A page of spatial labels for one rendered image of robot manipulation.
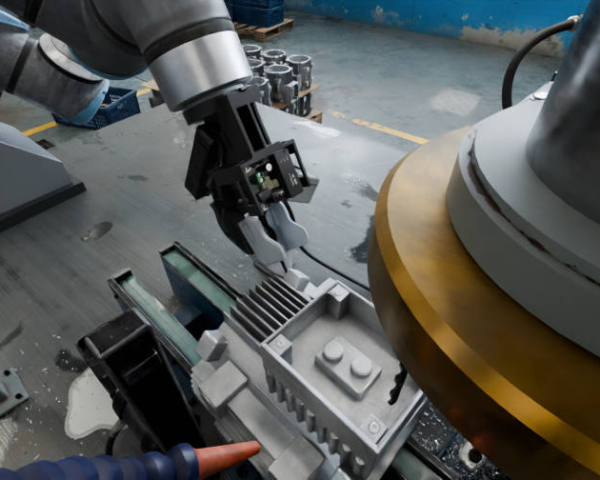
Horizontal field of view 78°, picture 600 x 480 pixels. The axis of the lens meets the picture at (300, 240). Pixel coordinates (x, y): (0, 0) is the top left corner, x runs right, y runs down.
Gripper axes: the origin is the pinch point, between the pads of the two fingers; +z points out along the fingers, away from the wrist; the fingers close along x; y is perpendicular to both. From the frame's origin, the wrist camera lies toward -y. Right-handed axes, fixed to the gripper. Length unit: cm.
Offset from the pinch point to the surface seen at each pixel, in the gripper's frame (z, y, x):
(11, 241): -12, -78, -21
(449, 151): -12.6, 28.0, -5.4
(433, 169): -12.5, 28.1, -7.2
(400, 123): 34, -159, 255
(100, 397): 14.6, -31.5, -23.9
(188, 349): 9.8, -16.6, -10.9
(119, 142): -26, -102, 21
